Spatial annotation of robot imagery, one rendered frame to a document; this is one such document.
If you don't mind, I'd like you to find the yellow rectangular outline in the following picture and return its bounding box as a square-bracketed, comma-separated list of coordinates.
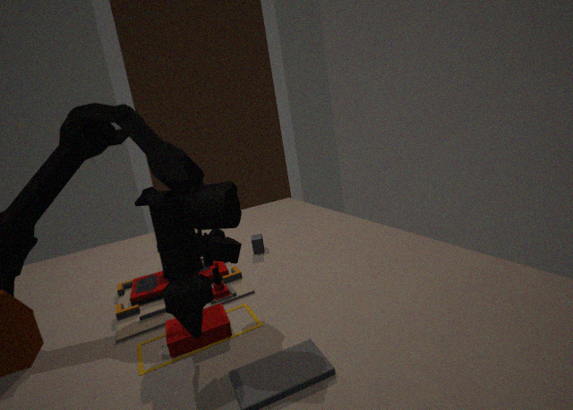
[137, 304, 263, 376]

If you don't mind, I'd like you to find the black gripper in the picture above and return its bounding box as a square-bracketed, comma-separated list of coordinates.
[155, 228, 214, 338]

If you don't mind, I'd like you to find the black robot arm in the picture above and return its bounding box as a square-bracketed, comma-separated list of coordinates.
[0, 103, 242, 296]

